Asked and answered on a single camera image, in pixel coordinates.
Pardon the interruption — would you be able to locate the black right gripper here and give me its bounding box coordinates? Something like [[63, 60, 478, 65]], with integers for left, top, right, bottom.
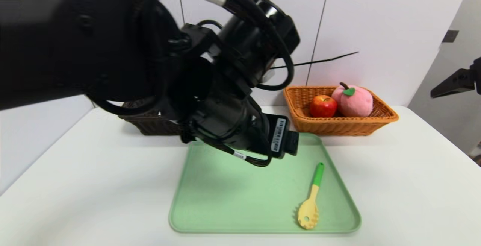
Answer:
[[430, 57, 481, 98]]

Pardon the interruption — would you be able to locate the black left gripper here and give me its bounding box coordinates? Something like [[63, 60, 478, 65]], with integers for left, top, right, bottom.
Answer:
[[247, 112, 299, 159]]

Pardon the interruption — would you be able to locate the red apple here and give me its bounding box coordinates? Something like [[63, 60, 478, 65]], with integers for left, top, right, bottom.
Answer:
[[309, 95, 337, 118]]

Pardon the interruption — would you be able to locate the yellow spoon with green handle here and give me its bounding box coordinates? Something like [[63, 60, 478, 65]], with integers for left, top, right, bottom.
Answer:
[[298, 162, 325, 231]]

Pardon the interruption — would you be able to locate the pink plush peach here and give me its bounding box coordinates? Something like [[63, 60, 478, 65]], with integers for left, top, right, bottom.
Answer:
[[331, 82, 374, 118]]

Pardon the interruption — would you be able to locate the orange wicker basket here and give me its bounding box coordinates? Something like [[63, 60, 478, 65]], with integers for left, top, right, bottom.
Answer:
[[283, 85, 399, 137]]

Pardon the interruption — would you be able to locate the dark brown wicker basket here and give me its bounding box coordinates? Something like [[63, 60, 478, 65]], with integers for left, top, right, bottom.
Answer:
[[118, 101, 185, 137]]

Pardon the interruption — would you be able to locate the light green plastic tray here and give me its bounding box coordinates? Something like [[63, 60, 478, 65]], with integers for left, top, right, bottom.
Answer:
[[169, 132, 362, 234]]

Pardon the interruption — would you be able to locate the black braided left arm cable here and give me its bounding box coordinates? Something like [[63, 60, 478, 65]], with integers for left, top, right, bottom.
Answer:
[[188, 133, 273, 168]]

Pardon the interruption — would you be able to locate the thin black cable tie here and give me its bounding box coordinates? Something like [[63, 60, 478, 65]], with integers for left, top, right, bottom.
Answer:
[[271, 52, 360, 70]]

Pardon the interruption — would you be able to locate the black left wrist camera cable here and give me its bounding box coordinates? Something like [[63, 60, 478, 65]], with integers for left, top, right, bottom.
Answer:
[[143, 0, 296, 92]]

